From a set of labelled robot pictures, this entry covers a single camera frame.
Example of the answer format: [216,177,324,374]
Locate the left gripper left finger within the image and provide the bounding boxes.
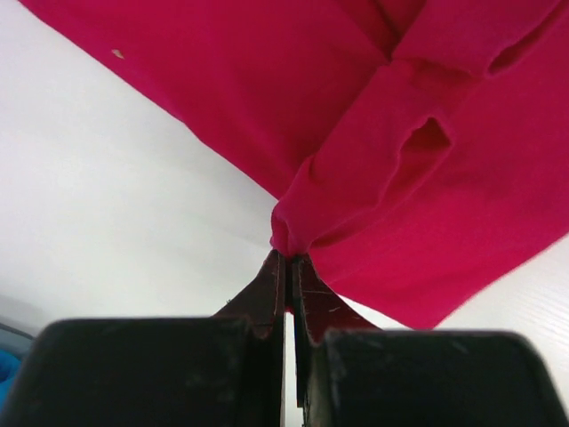
[1,252,285,427]

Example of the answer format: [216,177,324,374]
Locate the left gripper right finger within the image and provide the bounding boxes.
[291,256,568,426]

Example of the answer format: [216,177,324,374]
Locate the red t shirt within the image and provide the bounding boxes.
[26,1,568,328]

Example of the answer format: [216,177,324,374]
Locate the folded blue t shirt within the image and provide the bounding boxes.
[0,350,21,406]

